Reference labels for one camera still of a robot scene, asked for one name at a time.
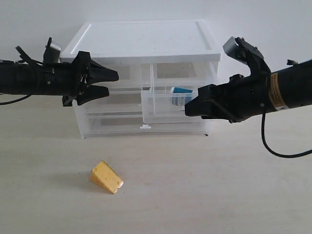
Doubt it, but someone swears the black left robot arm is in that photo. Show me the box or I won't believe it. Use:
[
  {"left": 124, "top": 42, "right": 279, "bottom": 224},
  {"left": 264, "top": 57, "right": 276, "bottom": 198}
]
[{"left": 0, "top": 51, "right": 119, "bottom": 107}]

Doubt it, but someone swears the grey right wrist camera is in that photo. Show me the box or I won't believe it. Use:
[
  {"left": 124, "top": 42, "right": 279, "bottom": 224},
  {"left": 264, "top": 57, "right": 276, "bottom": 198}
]
[{"left": 223, "top": 37, "right": 271, "bottom": 75}]

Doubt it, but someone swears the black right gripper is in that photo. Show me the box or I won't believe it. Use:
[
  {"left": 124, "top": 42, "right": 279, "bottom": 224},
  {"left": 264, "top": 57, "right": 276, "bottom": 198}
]
[{"left": 184, "top": 75, "right": 273, "bottom": 123}]

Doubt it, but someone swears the yellow cheese wedge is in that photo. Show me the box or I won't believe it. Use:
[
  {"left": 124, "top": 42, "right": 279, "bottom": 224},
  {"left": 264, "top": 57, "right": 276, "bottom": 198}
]
[{"left": 89, "top": 160, "right": 124, "bottom": 194}]

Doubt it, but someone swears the white plastic drawer cabinet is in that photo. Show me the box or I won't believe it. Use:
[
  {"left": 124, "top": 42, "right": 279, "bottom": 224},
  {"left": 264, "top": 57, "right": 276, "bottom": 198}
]
[{"left": 59, "top": 19, "right": 222, "bottom": 140}]

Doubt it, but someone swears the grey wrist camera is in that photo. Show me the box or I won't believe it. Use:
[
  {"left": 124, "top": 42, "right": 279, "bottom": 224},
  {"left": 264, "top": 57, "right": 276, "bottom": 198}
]
[
  {"left": 43, "top": 37, "right": 62, "bottom": 63},
  {"left": 223, "top": 37, "right": 271, "bottom": 75}
]

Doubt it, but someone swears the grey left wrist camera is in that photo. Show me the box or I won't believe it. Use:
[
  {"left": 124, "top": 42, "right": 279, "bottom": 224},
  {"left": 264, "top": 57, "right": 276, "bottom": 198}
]
[{"left": 43, "top": 37, "right": 62, "bottom": 63}]

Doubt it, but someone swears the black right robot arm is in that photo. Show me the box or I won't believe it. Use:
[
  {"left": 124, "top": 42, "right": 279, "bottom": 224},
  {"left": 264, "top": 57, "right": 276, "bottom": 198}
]
[{"left": 184, "top": 60, "right": 312, "bottom": 123}]

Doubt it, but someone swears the white pill bottle blue label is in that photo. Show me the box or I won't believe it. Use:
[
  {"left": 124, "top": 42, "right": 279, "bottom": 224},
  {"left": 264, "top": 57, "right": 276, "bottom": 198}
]
[{"left": 171, "top": 87, "right": 194, "bottom": 107}]

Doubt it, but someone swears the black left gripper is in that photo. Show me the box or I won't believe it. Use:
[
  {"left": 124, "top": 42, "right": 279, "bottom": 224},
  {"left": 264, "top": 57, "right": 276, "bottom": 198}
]
[{"left": 39, "top": 51, "right": 119, "bottom": 107}]

